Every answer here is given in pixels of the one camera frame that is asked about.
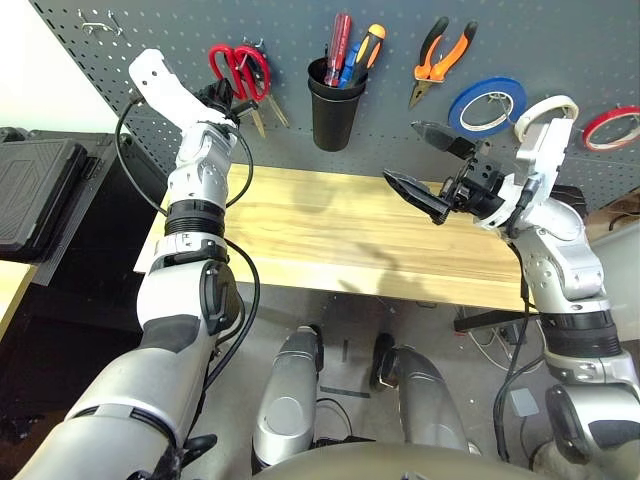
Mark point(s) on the black floor device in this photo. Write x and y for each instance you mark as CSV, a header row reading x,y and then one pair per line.
x,y
345,442

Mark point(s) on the black ribbed plastic case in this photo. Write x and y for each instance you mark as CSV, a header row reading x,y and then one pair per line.
x,y
35,200

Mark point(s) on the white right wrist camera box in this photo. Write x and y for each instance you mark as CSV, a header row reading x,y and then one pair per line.
x,y
545,150

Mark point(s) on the white tape roll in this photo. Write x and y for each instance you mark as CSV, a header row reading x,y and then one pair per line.
x,y
550,102

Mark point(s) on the black flat tool case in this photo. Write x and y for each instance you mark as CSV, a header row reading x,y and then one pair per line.
x,y
575,197

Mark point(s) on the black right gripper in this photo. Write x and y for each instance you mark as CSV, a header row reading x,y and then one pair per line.
x,y
480,190

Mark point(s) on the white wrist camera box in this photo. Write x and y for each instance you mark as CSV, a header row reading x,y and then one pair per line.
x,y
160,85
545,150

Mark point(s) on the black power strip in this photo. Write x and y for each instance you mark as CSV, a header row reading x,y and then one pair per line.
x,y
511,334

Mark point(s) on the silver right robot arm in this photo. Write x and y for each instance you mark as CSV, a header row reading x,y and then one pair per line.
x,y
555,235

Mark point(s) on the black cup holder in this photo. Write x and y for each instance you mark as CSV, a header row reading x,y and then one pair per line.
x,y
332,125

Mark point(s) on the grey foot pedal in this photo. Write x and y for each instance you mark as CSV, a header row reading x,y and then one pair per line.
x,y
525,401

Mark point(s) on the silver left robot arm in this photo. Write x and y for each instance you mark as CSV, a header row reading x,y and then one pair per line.
x,y
200,170

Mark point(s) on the orange black needle-nose pliers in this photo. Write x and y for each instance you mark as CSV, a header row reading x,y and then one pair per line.
x,y
440,70

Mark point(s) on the red tape roll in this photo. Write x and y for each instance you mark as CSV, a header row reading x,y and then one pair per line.
x,y
592,137

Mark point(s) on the black wheeled flight case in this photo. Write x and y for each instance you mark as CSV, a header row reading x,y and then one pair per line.
x,y
125,210

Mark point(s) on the blue tape roll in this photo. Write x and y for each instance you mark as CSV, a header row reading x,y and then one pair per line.
x,y
457,117

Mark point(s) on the grey robot torso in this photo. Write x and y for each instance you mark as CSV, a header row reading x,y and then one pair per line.
x,y
390,465

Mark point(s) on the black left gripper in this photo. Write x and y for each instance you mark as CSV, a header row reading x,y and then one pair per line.
x,y
217,97

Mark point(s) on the dark grey pegboard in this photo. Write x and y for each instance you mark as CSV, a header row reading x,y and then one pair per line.
x,y
525,40

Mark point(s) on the large white grey machine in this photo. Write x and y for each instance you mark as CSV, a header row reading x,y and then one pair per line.
x,y
620,260

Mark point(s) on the silver left robot leg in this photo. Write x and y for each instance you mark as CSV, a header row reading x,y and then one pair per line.
x,y
285,400

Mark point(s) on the silver right robot leg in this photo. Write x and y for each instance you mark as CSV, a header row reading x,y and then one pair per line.
x,y
425,400

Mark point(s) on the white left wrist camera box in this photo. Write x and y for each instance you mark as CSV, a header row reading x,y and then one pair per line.
x,y
160,85

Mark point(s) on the white sneaker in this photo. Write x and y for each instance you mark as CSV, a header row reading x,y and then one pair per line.
x,y
474,448

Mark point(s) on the silver robot leg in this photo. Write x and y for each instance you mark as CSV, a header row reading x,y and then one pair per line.
x,y
285,400
425,400

